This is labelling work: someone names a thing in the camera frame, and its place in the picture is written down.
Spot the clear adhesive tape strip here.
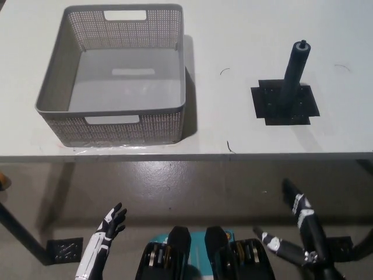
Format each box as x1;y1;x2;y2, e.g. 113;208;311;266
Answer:
69;141;177;153

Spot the black floor tape patch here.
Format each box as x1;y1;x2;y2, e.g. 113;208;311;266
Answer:
328;235;355;259
45;237;84;263

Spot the grey perforated plastic basket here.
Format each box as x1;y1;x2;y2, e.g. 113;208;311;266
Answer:
34;3;187;148

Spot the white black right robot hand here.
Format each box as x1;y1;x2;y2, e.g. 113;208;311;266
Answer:
252;178;329;267

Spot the orange object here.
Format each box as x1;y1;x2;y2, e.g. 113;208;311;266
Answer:
0;171;12;192

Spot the black electric screwdriver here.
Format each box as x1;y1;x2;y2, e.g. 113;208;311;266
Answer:
278;39;310;112

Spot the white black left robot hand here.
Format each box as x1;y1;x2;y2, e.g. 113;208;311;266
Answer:
75;202;128;280

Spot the black teal robot body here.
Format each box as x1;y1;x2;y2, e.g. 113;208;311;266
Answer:
135;225;276;280

